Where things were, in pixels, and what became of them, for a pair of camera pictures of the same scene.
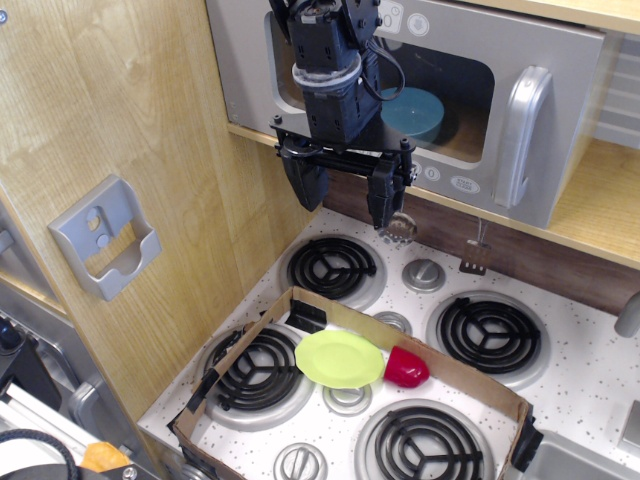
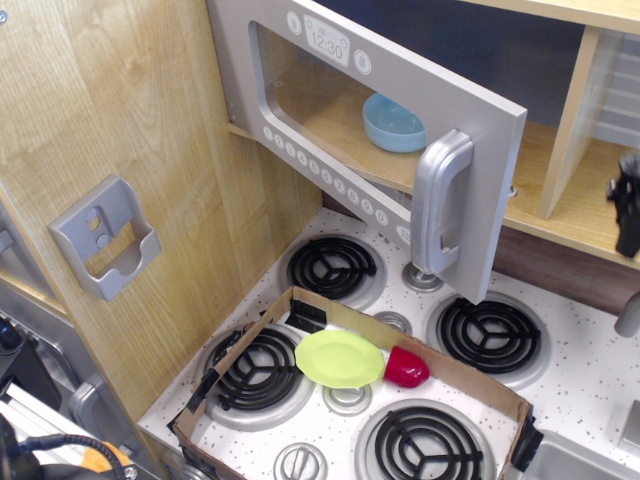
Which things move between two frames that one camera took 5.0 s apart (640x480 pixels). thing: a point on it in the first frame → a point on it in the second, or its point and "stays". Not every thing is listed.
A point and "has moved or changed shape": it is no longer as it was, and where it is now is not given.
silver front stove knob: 301,461 stays
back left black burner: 329,265 stays
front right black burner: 426,444 stays
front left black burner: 264,373 stays
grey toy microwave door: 458,57 has moved or changed shape
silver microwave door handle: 527,95 → 451,149
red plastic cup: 405,369 stays
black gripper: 347,122 → 624,191
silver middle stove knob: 395,319 stays
